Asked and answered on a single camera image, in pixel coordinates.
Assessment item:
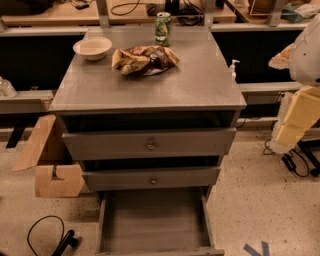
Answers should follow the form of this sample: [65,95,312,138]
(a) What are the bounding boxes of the grey drawer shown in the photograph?
[83,167,220,191]
[95,187,225,256]
[62,128,236,161]

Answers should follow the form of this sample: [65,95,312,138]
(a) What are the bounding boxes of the green soda can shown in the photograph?
[155,12,171,46]

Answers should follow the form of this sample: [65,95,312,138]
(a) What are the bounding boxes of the grey top drawer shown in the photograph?
[62,128,236,161]

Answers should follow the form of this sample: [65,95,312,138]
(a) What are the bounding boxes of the black floor cable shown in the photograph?
[262,120,311,179]
[26,214,66,256]

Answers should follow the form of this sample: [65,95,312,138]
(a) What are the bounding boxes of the crumpled chip bag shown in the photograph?
[111,46,180,76]

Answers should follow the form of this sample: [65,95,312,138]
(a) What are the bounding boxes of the black floor cable left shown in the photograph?
[26,214,66,256]

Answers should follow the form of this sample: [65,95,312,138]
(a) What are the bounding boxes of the grey middle drawer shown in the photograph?
[83,167,220,191]

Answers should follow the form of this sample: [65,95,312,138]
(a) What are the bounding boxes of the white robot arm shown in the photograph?
[269,19,320,153]

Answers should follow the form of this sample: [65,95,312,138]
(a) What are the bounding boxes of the white bowl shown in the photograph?
[73,37,112,61]

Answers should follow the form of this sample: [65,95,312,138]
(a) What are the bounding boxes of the grey wooden drawer cabinet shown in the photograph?
[49,25,248,256]

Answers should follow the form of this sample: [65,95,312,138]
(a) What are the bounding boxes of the black stand leg right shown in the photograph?
[298,139,320,177]

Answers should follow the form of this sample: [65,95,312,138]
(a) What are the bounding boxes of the grey bottom drawer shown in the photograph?
[95,187,225,256]

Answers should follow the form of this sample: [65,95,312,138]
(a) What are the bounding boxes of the cardboard box flaps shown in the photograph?
[12,114,90,198]

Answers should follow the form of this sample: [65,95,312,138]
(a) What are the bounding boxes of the black chair base leg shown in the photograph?
[52,230,79,256]

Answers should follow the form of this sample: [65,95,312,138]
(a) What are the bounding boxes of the white pump bottle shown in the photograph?
[229,59,240,81]

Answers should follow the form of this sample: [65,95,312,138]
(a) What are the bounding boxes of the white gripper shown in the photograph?
[270,86,320,154]

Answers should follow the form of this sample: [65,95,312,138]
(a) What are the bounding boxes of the black floor cable right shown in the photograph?
[262,120,311,179]

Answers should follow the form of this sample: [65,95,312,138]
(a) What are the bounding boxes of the black cables on bench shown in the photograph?
[109,0,205,27]

